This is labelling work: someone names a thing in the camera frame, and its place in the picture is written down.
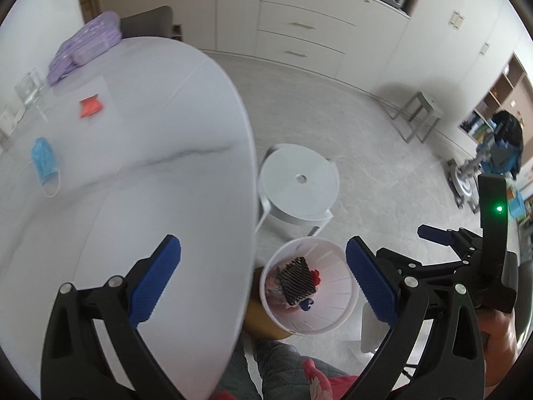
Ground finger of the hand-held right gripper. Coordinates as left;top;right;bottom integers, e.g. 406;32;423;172
417;224;484;261
376;248;480;288

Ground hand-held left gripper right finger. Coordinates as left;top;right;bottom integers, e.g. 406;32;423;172
342;235;487;400

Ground wheeled robot base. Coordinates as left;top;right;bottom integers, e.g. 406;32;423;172
447;146;500;213

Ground white plastic trash bin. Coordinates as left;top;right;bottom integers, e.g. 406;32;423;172
259;237;359;337

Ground open wall bookshelf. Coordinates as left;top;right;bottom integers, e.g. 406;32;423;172
458;54;533;142

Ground purple tissue pack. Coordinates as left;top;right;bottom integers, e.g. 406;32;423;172
46;10;122;86

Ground orange-red wrapper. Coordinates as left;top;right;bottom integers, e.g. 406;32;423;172
78;95;104;118

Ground cream drawer cabinet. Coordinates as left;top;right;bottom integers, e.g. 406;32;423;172
256;0;413;80

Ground gold table base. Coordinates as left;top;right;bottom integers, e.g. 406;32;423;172
244;267;292;341

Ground person's grey quilted pants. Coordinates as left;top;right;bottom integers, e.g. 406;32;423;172
212;339;346;400

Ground black foam net sleeve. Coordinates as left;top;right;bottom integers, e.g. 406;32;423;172
278;257;316;307

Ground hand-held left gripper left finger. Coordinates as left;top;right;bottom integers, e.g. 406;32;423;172
40;234;186;400

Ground clear plastic labelled wrapper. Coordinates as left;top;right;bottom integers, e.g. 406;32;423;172
266;275;292;309

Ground blue face mask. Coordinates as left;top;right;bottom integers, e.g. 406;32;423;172
30;137;63;198

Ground clear glass container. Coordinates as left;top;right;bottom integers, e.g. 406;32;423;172
14;69;46;107

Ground person's pink red clothing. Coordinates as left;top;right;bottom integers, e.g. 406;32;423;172
302;358;361;400

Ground person's right hand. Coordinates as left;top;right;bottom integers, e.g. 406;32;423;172
477;306;521;388

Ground white round plastic stool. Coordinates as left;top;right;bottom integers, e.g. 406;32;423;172
255;144;340;238

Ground grey metal stool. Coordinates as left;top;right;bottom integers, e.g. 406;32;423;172
385;91;444;144

